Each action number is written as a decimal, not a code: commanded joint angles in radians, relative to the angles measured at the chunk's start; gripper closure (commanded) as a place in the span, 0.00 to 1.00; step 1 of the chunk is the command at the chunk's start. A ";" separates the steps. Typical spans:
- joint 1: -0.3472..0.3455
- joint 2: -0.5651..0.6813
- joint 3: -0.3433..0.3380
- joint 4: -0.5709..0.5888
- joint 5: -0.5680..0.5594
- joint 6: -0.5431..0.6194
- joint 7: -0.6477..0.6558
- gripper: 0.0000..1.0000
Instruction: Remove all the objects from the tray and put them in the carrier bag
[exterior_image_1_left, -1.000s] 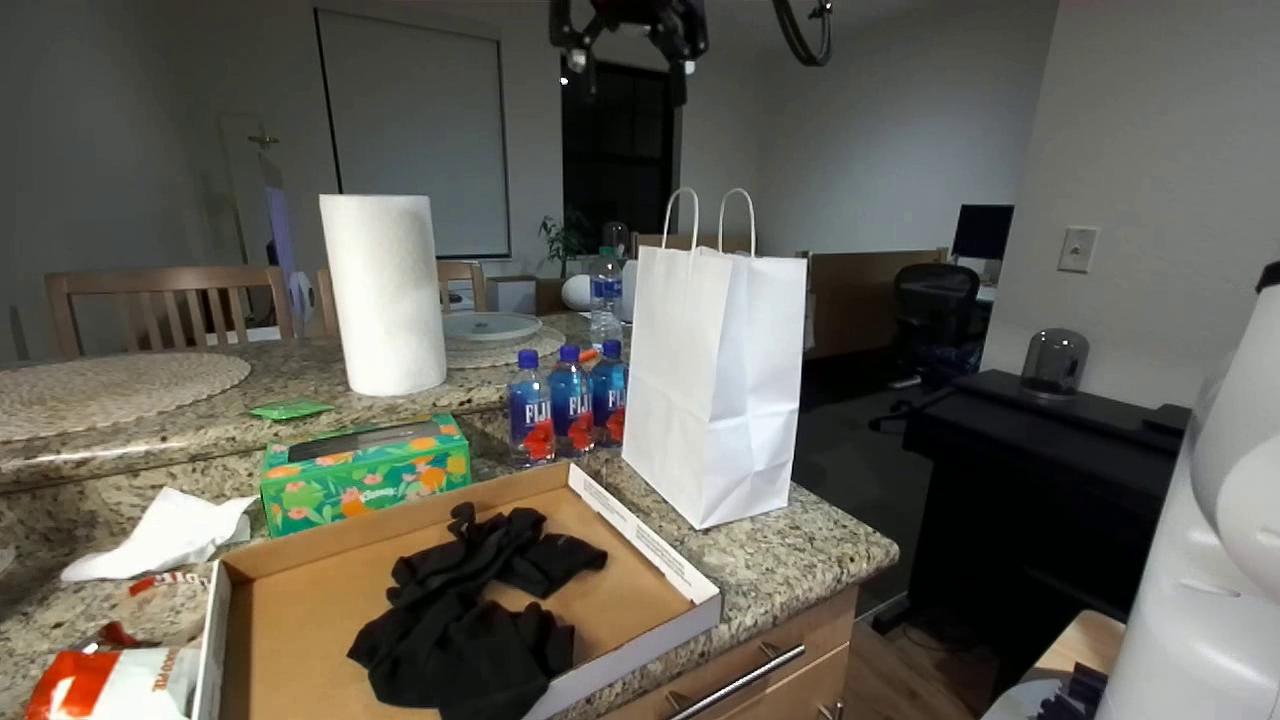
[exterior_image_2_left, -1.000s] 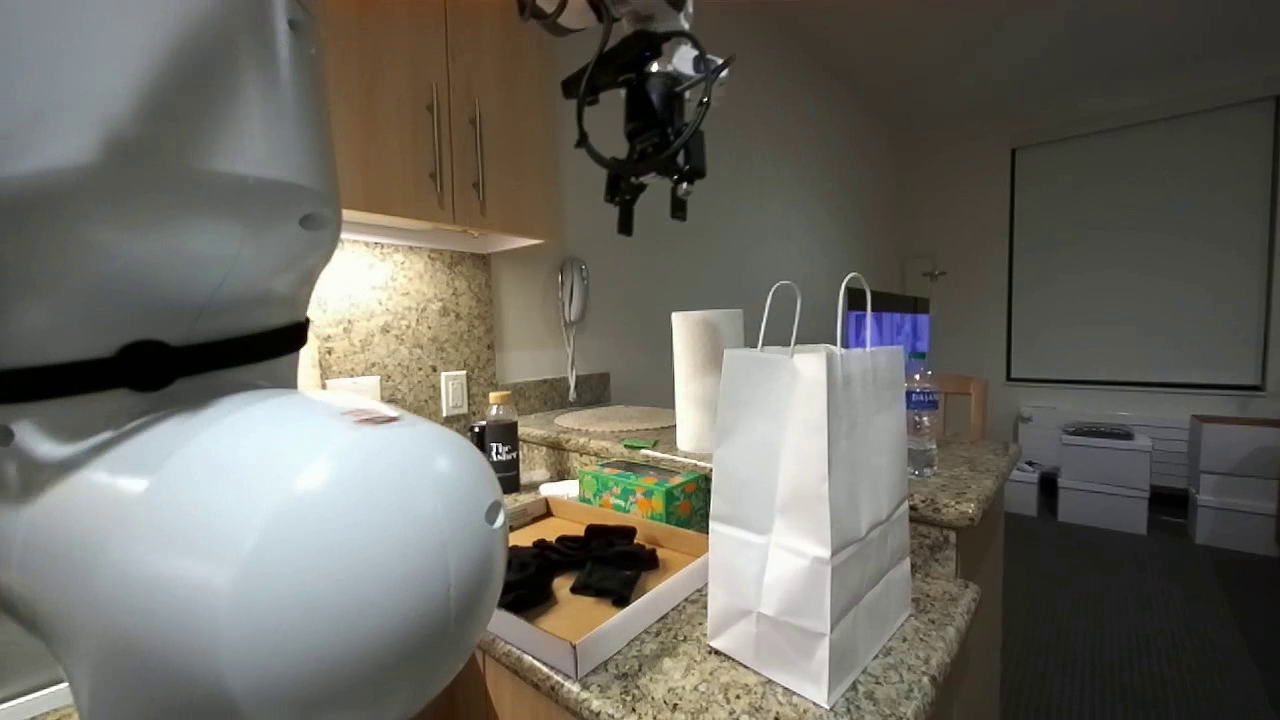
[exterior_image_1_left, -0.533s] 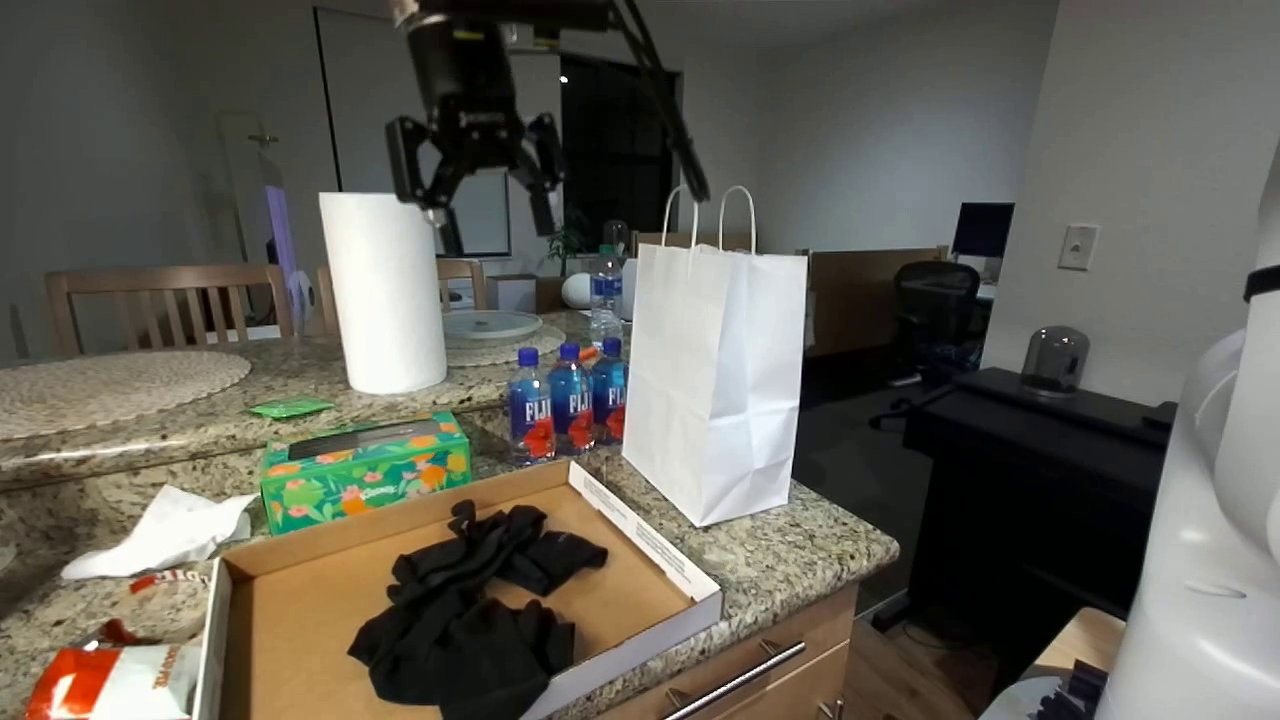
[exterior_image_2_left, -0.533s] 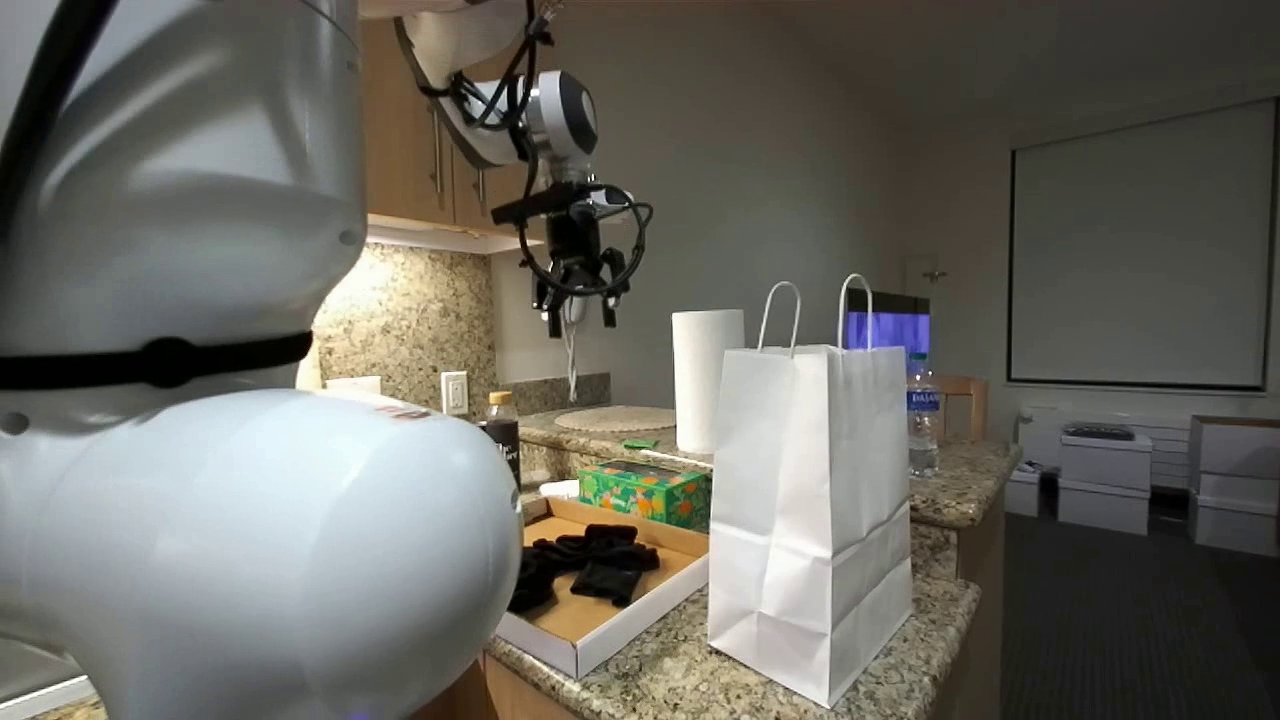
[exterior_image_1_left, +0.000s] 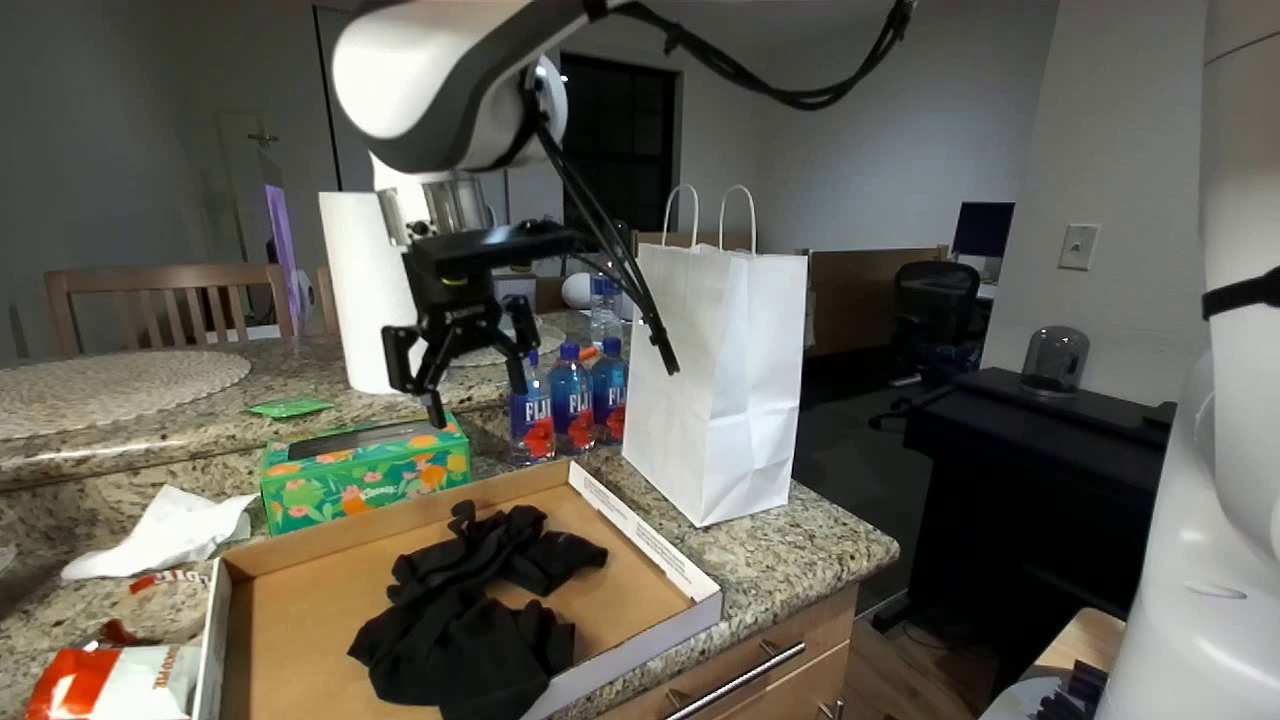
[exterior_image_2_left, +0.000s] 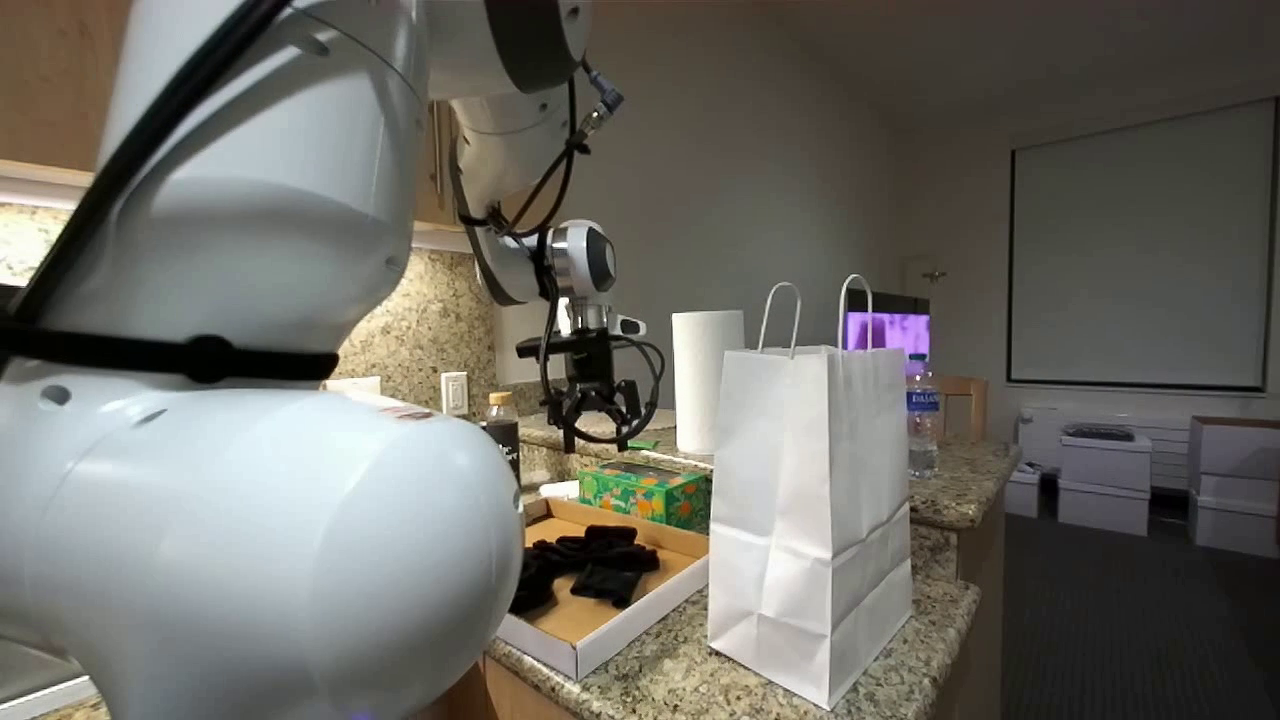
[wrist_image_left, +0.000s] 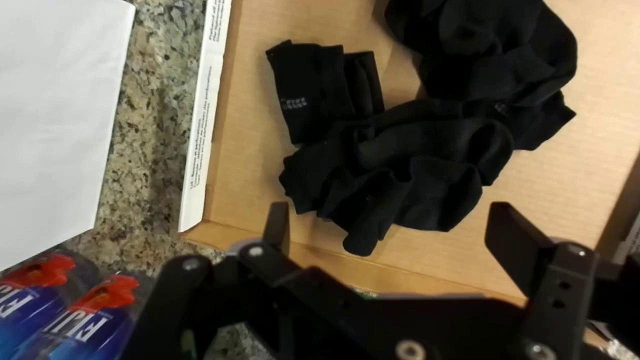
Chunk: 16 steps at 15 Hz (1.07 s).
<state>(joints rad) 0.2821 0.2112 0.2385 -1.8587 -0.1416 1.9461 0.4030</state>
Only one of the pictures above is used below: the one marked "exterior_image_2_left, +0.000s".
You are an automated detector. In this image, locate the dark sauce bottle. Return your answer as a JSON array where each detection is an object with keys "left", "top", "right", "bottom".
[{"left": 481, "top": 389, "right": 523, "bottom": 486}]

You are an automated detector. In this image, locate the black sock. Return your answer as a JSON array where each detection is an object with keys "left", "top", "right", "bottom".
[
  {"left": 573, "top": 550, "right": 670, "bottom": 607},
  {"left": 510, "top": 535, "right": 576, "bottom": 621},
  {"left": 551, "top": 520, "right": 647, "bottom": 564}
]

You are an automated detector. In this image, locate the clear water bottle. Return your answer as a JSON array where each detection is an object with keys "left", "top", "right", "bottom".
[{"left": 906, "top": 362, "right": 948, "bottom": 480}]

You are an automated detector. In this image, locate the white paper carrier bag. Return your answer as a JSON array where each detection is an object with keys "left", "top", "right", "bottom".
[{"left": 704, "top": 271, "right": 922, "bottom": 711}]

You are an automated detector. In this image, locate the wrist mounted camera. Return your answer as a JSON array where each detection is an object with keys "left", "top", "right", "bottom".
[{"left": 573, "top": 309, "right": 654, "bottom": 343}]

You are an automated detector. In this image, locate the small white storage box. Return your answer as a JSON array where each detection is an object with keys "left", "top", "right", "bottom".
[{"left": 999, "top": 457, "right": 1048, "bottom": 523}]

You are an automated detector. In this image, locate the wooden chair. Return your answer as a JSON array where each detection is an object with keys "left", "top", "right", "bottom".
[{"left": 936, "top": 371, "right": 997, "bottom": 446}]

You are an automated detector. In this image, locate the lit flat screen monitor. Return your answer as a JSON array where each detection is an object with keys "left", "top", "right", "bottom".
[{"left": 840, "top": 286, "right": 936, "bottom": 362}]

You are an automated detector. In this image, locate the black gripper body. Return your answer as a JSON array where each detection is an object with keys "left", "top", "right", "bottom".
[{"left": 536, "top": 332, "right": 647, "bottom": 399}]

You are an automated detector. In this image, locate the white paper towel roll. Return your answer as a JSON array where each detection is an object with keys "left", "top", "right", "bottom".
[{"left": 670, "top": 309, "right": 747, "bottom": 465}]

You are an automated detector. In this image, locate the green patterned tissue box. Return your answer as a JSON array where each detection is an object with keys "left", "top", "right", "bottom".
[{"left": 576, "top": 457, "right": 715, "bottom": 535}]

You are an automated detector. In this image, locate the white projection screen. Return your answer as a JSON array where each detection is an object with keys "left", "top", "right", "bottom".
[{"left": 1004, "top": 96, "right": 1280, "bottom": 396}]

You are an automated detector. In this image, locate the cardboard tray with white rim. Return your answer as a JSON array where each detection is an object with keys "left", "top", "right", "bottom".
[{"left": 492, "top": 494, "right": 714, "bottom": 685}]

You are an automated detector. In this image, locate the small white cup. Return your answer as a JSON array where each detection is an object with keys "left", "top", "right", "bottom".
[{"left": 437, "top": 368, "right": 476, "bottom": 419}]

